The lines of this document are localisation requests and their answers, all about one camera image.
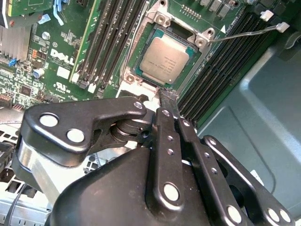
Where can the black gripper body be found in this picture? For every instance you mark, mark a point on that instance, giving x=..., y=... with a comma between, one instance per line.
x=105, y=195

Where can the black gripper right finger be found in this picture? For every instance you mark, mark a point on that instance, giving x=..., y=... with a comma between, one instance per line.
x=204, y=162

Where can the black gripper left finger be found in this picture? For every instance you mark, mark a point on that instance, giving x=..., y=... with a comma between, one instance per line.
x=98, y=110

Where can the CPU with silver top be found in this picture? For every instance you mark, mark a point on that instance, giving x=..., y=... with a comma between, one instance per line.
x=164, y=61

